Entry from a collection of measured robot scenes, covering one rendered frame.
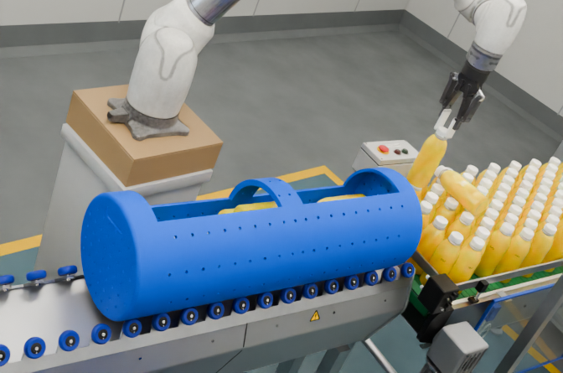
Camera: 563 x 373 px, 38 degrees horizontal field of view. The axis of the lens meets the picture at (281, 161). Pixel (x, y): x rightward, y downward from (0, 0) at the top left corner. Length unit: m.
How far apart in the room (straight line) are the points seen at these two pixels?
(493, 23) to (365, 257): 0.71
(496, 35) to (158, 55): 0.90
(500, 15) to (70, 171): 1.28
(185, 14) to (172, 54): 0.20
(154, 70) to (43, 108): 2.22
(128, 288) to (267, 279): 0.36
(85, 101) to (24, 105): 2.04
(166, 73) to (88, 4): 2.80
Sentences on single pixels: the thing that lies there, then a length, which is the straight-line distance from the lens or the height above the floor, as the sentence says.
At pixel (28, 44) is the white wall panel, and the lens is 4.84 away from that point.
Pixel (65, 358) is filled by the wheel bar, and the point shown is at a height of 0.92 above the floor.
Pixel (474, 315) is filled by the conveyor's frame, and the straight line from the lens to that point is 2.65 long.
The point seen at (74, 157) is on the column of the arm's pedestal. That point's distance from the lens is 2.40.
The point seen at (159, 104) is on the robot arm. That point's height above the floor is 1.20.
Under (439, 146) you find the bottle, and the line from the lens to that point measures 2.43.
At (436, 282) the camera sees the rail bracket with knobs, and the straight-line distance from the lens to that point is 2.37.
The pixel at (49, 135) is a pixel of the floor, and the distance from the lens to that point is 4.17.
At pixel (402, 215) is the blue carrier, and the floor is 1.19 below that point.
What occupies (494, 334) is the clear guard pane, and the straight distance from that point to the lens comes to 2.75.
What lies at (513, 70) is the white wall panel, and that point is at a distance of 6.77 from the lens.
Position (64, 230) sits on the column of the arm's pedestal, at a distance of 2.52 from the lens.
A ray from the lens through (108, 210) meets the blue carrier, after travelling 1.82.
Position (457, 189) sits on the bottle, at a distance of 2.58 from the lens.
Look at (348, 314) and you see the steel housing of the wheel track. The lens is 2.33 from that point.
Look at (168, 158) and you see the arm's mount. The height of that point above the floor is 1.07.
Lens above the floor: 2.29
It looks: 30 degrees down
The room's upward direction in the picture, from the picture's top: 23 degrees clockwise
